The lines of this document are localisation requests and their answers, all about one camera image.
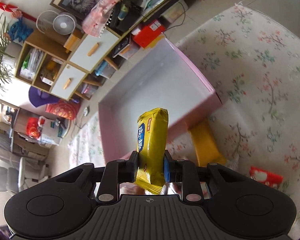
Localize yellow cracker snack pack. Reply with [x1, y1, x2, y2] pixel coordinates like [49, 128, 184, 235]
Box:
[135, 108, 168, 194]

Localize red white snack pack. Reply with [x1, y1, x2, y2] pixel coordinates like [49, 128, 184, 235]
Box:
[249, 166, 283, 188]

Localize yellow wafer snack pack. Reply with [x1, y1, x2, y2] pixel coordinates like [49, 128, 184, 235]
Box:
[189, 119, 227, 167]

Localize grey office chair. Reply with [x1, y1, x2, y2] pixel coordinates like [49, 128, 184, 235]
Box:
[0, 157, 51, 195]

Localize pink cardboard box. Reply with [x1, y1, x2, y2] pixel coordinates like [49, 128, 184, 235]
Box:
[98, 38, 222, 163]

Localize purple hat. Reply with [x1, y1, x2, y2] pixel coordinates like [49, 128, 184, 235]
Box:
[29, 86, 59, 108]

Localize wooden white TV cabinet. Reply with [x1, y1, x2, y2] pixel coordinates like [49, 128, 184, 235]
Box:
[15, 0, 175, 100]

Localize red cardboard box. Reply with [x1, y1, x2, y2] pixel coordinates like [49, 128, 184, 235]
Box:
[132, 20, 166, 48]

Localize pink floral cloth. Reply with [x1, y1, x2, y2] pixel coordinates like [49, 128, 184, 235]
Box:
[82, 0, 136, 37]

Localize small white desk fan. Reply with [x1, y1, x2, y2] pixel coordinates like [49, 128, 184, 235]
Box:
[52, 12, 77, 35]

